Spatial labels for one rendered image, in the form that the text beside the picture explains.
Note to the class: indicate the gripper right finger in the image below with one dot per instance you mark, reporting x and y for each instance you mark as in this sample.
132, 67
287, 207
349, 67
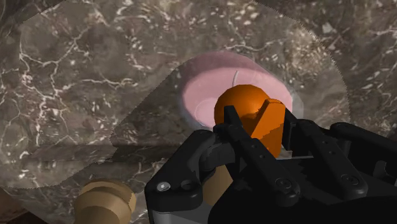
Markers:
335, 158

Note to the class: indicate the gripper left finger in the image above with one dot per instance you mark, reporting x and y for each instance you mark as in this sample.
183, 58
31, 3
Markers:
260, 158

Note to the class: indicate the orange round object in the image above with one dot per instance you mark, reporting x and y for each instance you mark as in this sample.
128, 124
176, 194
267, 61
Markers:
245, 102

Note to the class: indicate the tan wooden object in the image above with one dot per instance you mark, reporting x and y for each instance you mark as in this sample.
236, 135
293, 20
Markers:
217, 186

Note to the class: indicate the pink bowl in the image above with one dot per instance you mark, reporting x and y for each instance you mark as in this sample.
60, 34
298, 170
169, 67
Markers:
201, 90

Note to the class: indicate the tan wooden cylinder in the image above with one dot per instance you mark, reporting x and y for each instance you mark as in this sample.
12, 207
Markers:
104, 201

